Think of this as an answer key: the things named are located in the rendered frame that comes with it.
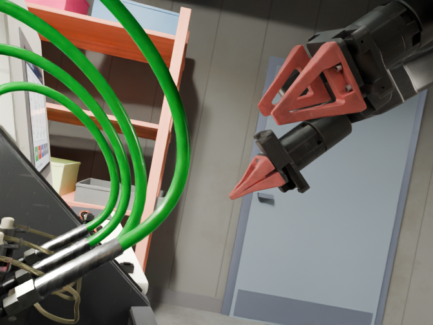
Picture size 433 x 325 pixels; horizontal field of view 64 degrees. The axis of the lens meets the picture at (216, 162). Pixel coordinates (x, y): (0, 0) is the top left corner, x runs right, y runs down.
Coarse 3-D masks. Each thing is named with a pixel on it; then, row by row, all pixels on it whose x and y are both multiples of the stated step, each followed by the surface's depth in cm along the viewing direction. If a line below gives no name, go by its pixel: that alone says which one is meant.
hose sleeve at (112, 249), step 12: (96, 252) 32; (108, 252) 32; (120, 252) 33; (72, 264) 32; (84, 264) 32; (96, 264) 32; (48, 276) 31; (60, 276) 31; (72, 276) 31; (36, 288) 31; (48, 288) 31
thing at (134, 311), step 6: (132, 306) 66; (138, 306) 66; (144, 306) 67; (132, 312) 64; (138, 312) 64; (144, 312) 65; (150, 312) 65; (132, 318) 62; (138, 318) 62; (144, 318) 62; (150, 318) 63; (132, 324) 61; (138, 324) 60; (144, 324) 60; (150, 324) 60; (156, 324) 61
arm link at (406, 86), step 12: (432, 48) 52; (408, 60) 52; (420, 60) 52; (432, 60) 52; (396, 72) 50; (408, 72) 51; (420, 72) 51; (432, 72) 52; (396, 84) 50; (408, 84) 51; (420, 84) 51; (432, 84) 53; (396, 96) 50; (408, 96) 51; (384, 108) 50
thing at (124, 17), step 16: (112, 0) 31; (128, 16) 32; (128, 32) 32; (144, 32) 32; (144, 48) 33; (160, 64) 33; (160, 80) 33; (176, 96) 34; (176, 112) 34; (176, 128) 35; (176, 176) 35; (176, 192) 35; (160, 208) 34; (144, 224) 34; (128, 240) 33
